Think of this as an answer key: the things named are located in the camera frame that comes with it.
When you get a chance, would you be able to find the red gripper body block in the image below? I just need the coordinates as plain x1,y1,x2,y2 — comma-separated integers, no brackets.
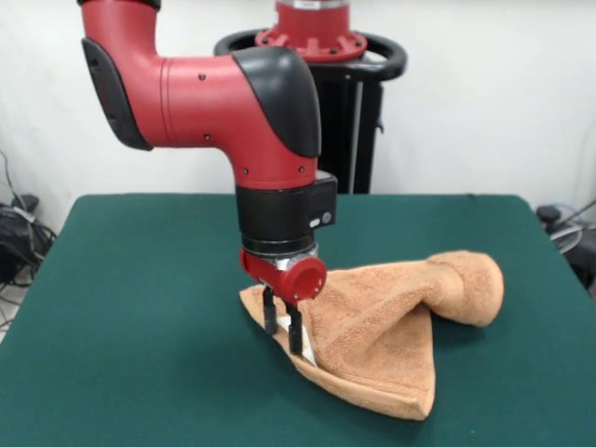
239,249,328,304

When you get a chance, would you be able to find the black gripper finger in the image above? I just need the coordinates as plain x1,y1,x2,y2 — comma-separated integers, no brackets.
284,301,305,358
262,285,279,336

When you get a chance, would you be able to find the tan terry towel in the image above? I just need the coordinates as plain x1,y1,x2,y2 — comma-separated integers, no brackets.
238,250,506,422

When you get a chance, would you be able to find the dark green table cloth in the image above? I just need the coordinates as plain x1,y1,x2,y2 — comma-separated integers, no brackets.
0,193,596,447

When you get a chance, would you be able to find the black floor object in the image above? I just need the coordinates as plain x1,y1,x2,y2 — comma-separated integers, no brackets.
568,241,596,290

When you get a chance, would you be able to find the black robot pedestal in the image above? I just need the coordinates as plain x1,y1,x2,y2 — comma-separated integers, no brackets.
213,31,409,196

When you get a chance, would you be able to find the white ring stand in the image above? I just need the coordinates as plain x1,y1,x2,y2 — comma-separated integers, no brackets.
549,222,584,255

